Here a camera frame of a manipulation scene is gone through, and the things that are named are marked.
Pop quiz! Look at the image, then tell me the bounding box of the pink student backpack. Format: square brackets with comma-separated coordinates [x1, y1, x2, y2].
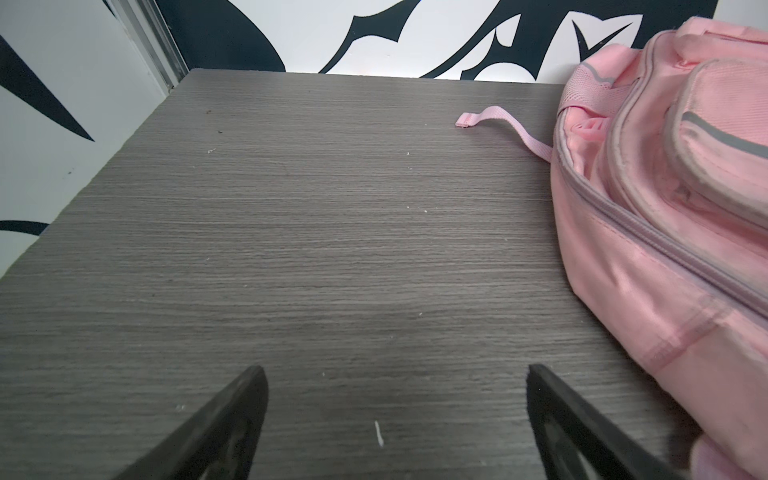
[457, 17, 767, 479]

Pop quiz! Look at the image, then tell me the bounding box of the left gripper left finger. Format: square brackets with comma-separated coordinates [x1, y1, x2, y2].
[116, 365, 269, 479]

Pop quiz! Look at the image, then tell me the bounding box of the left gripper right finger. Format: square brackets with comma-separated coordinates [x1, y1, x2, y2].
[526, 364, 683, 480]

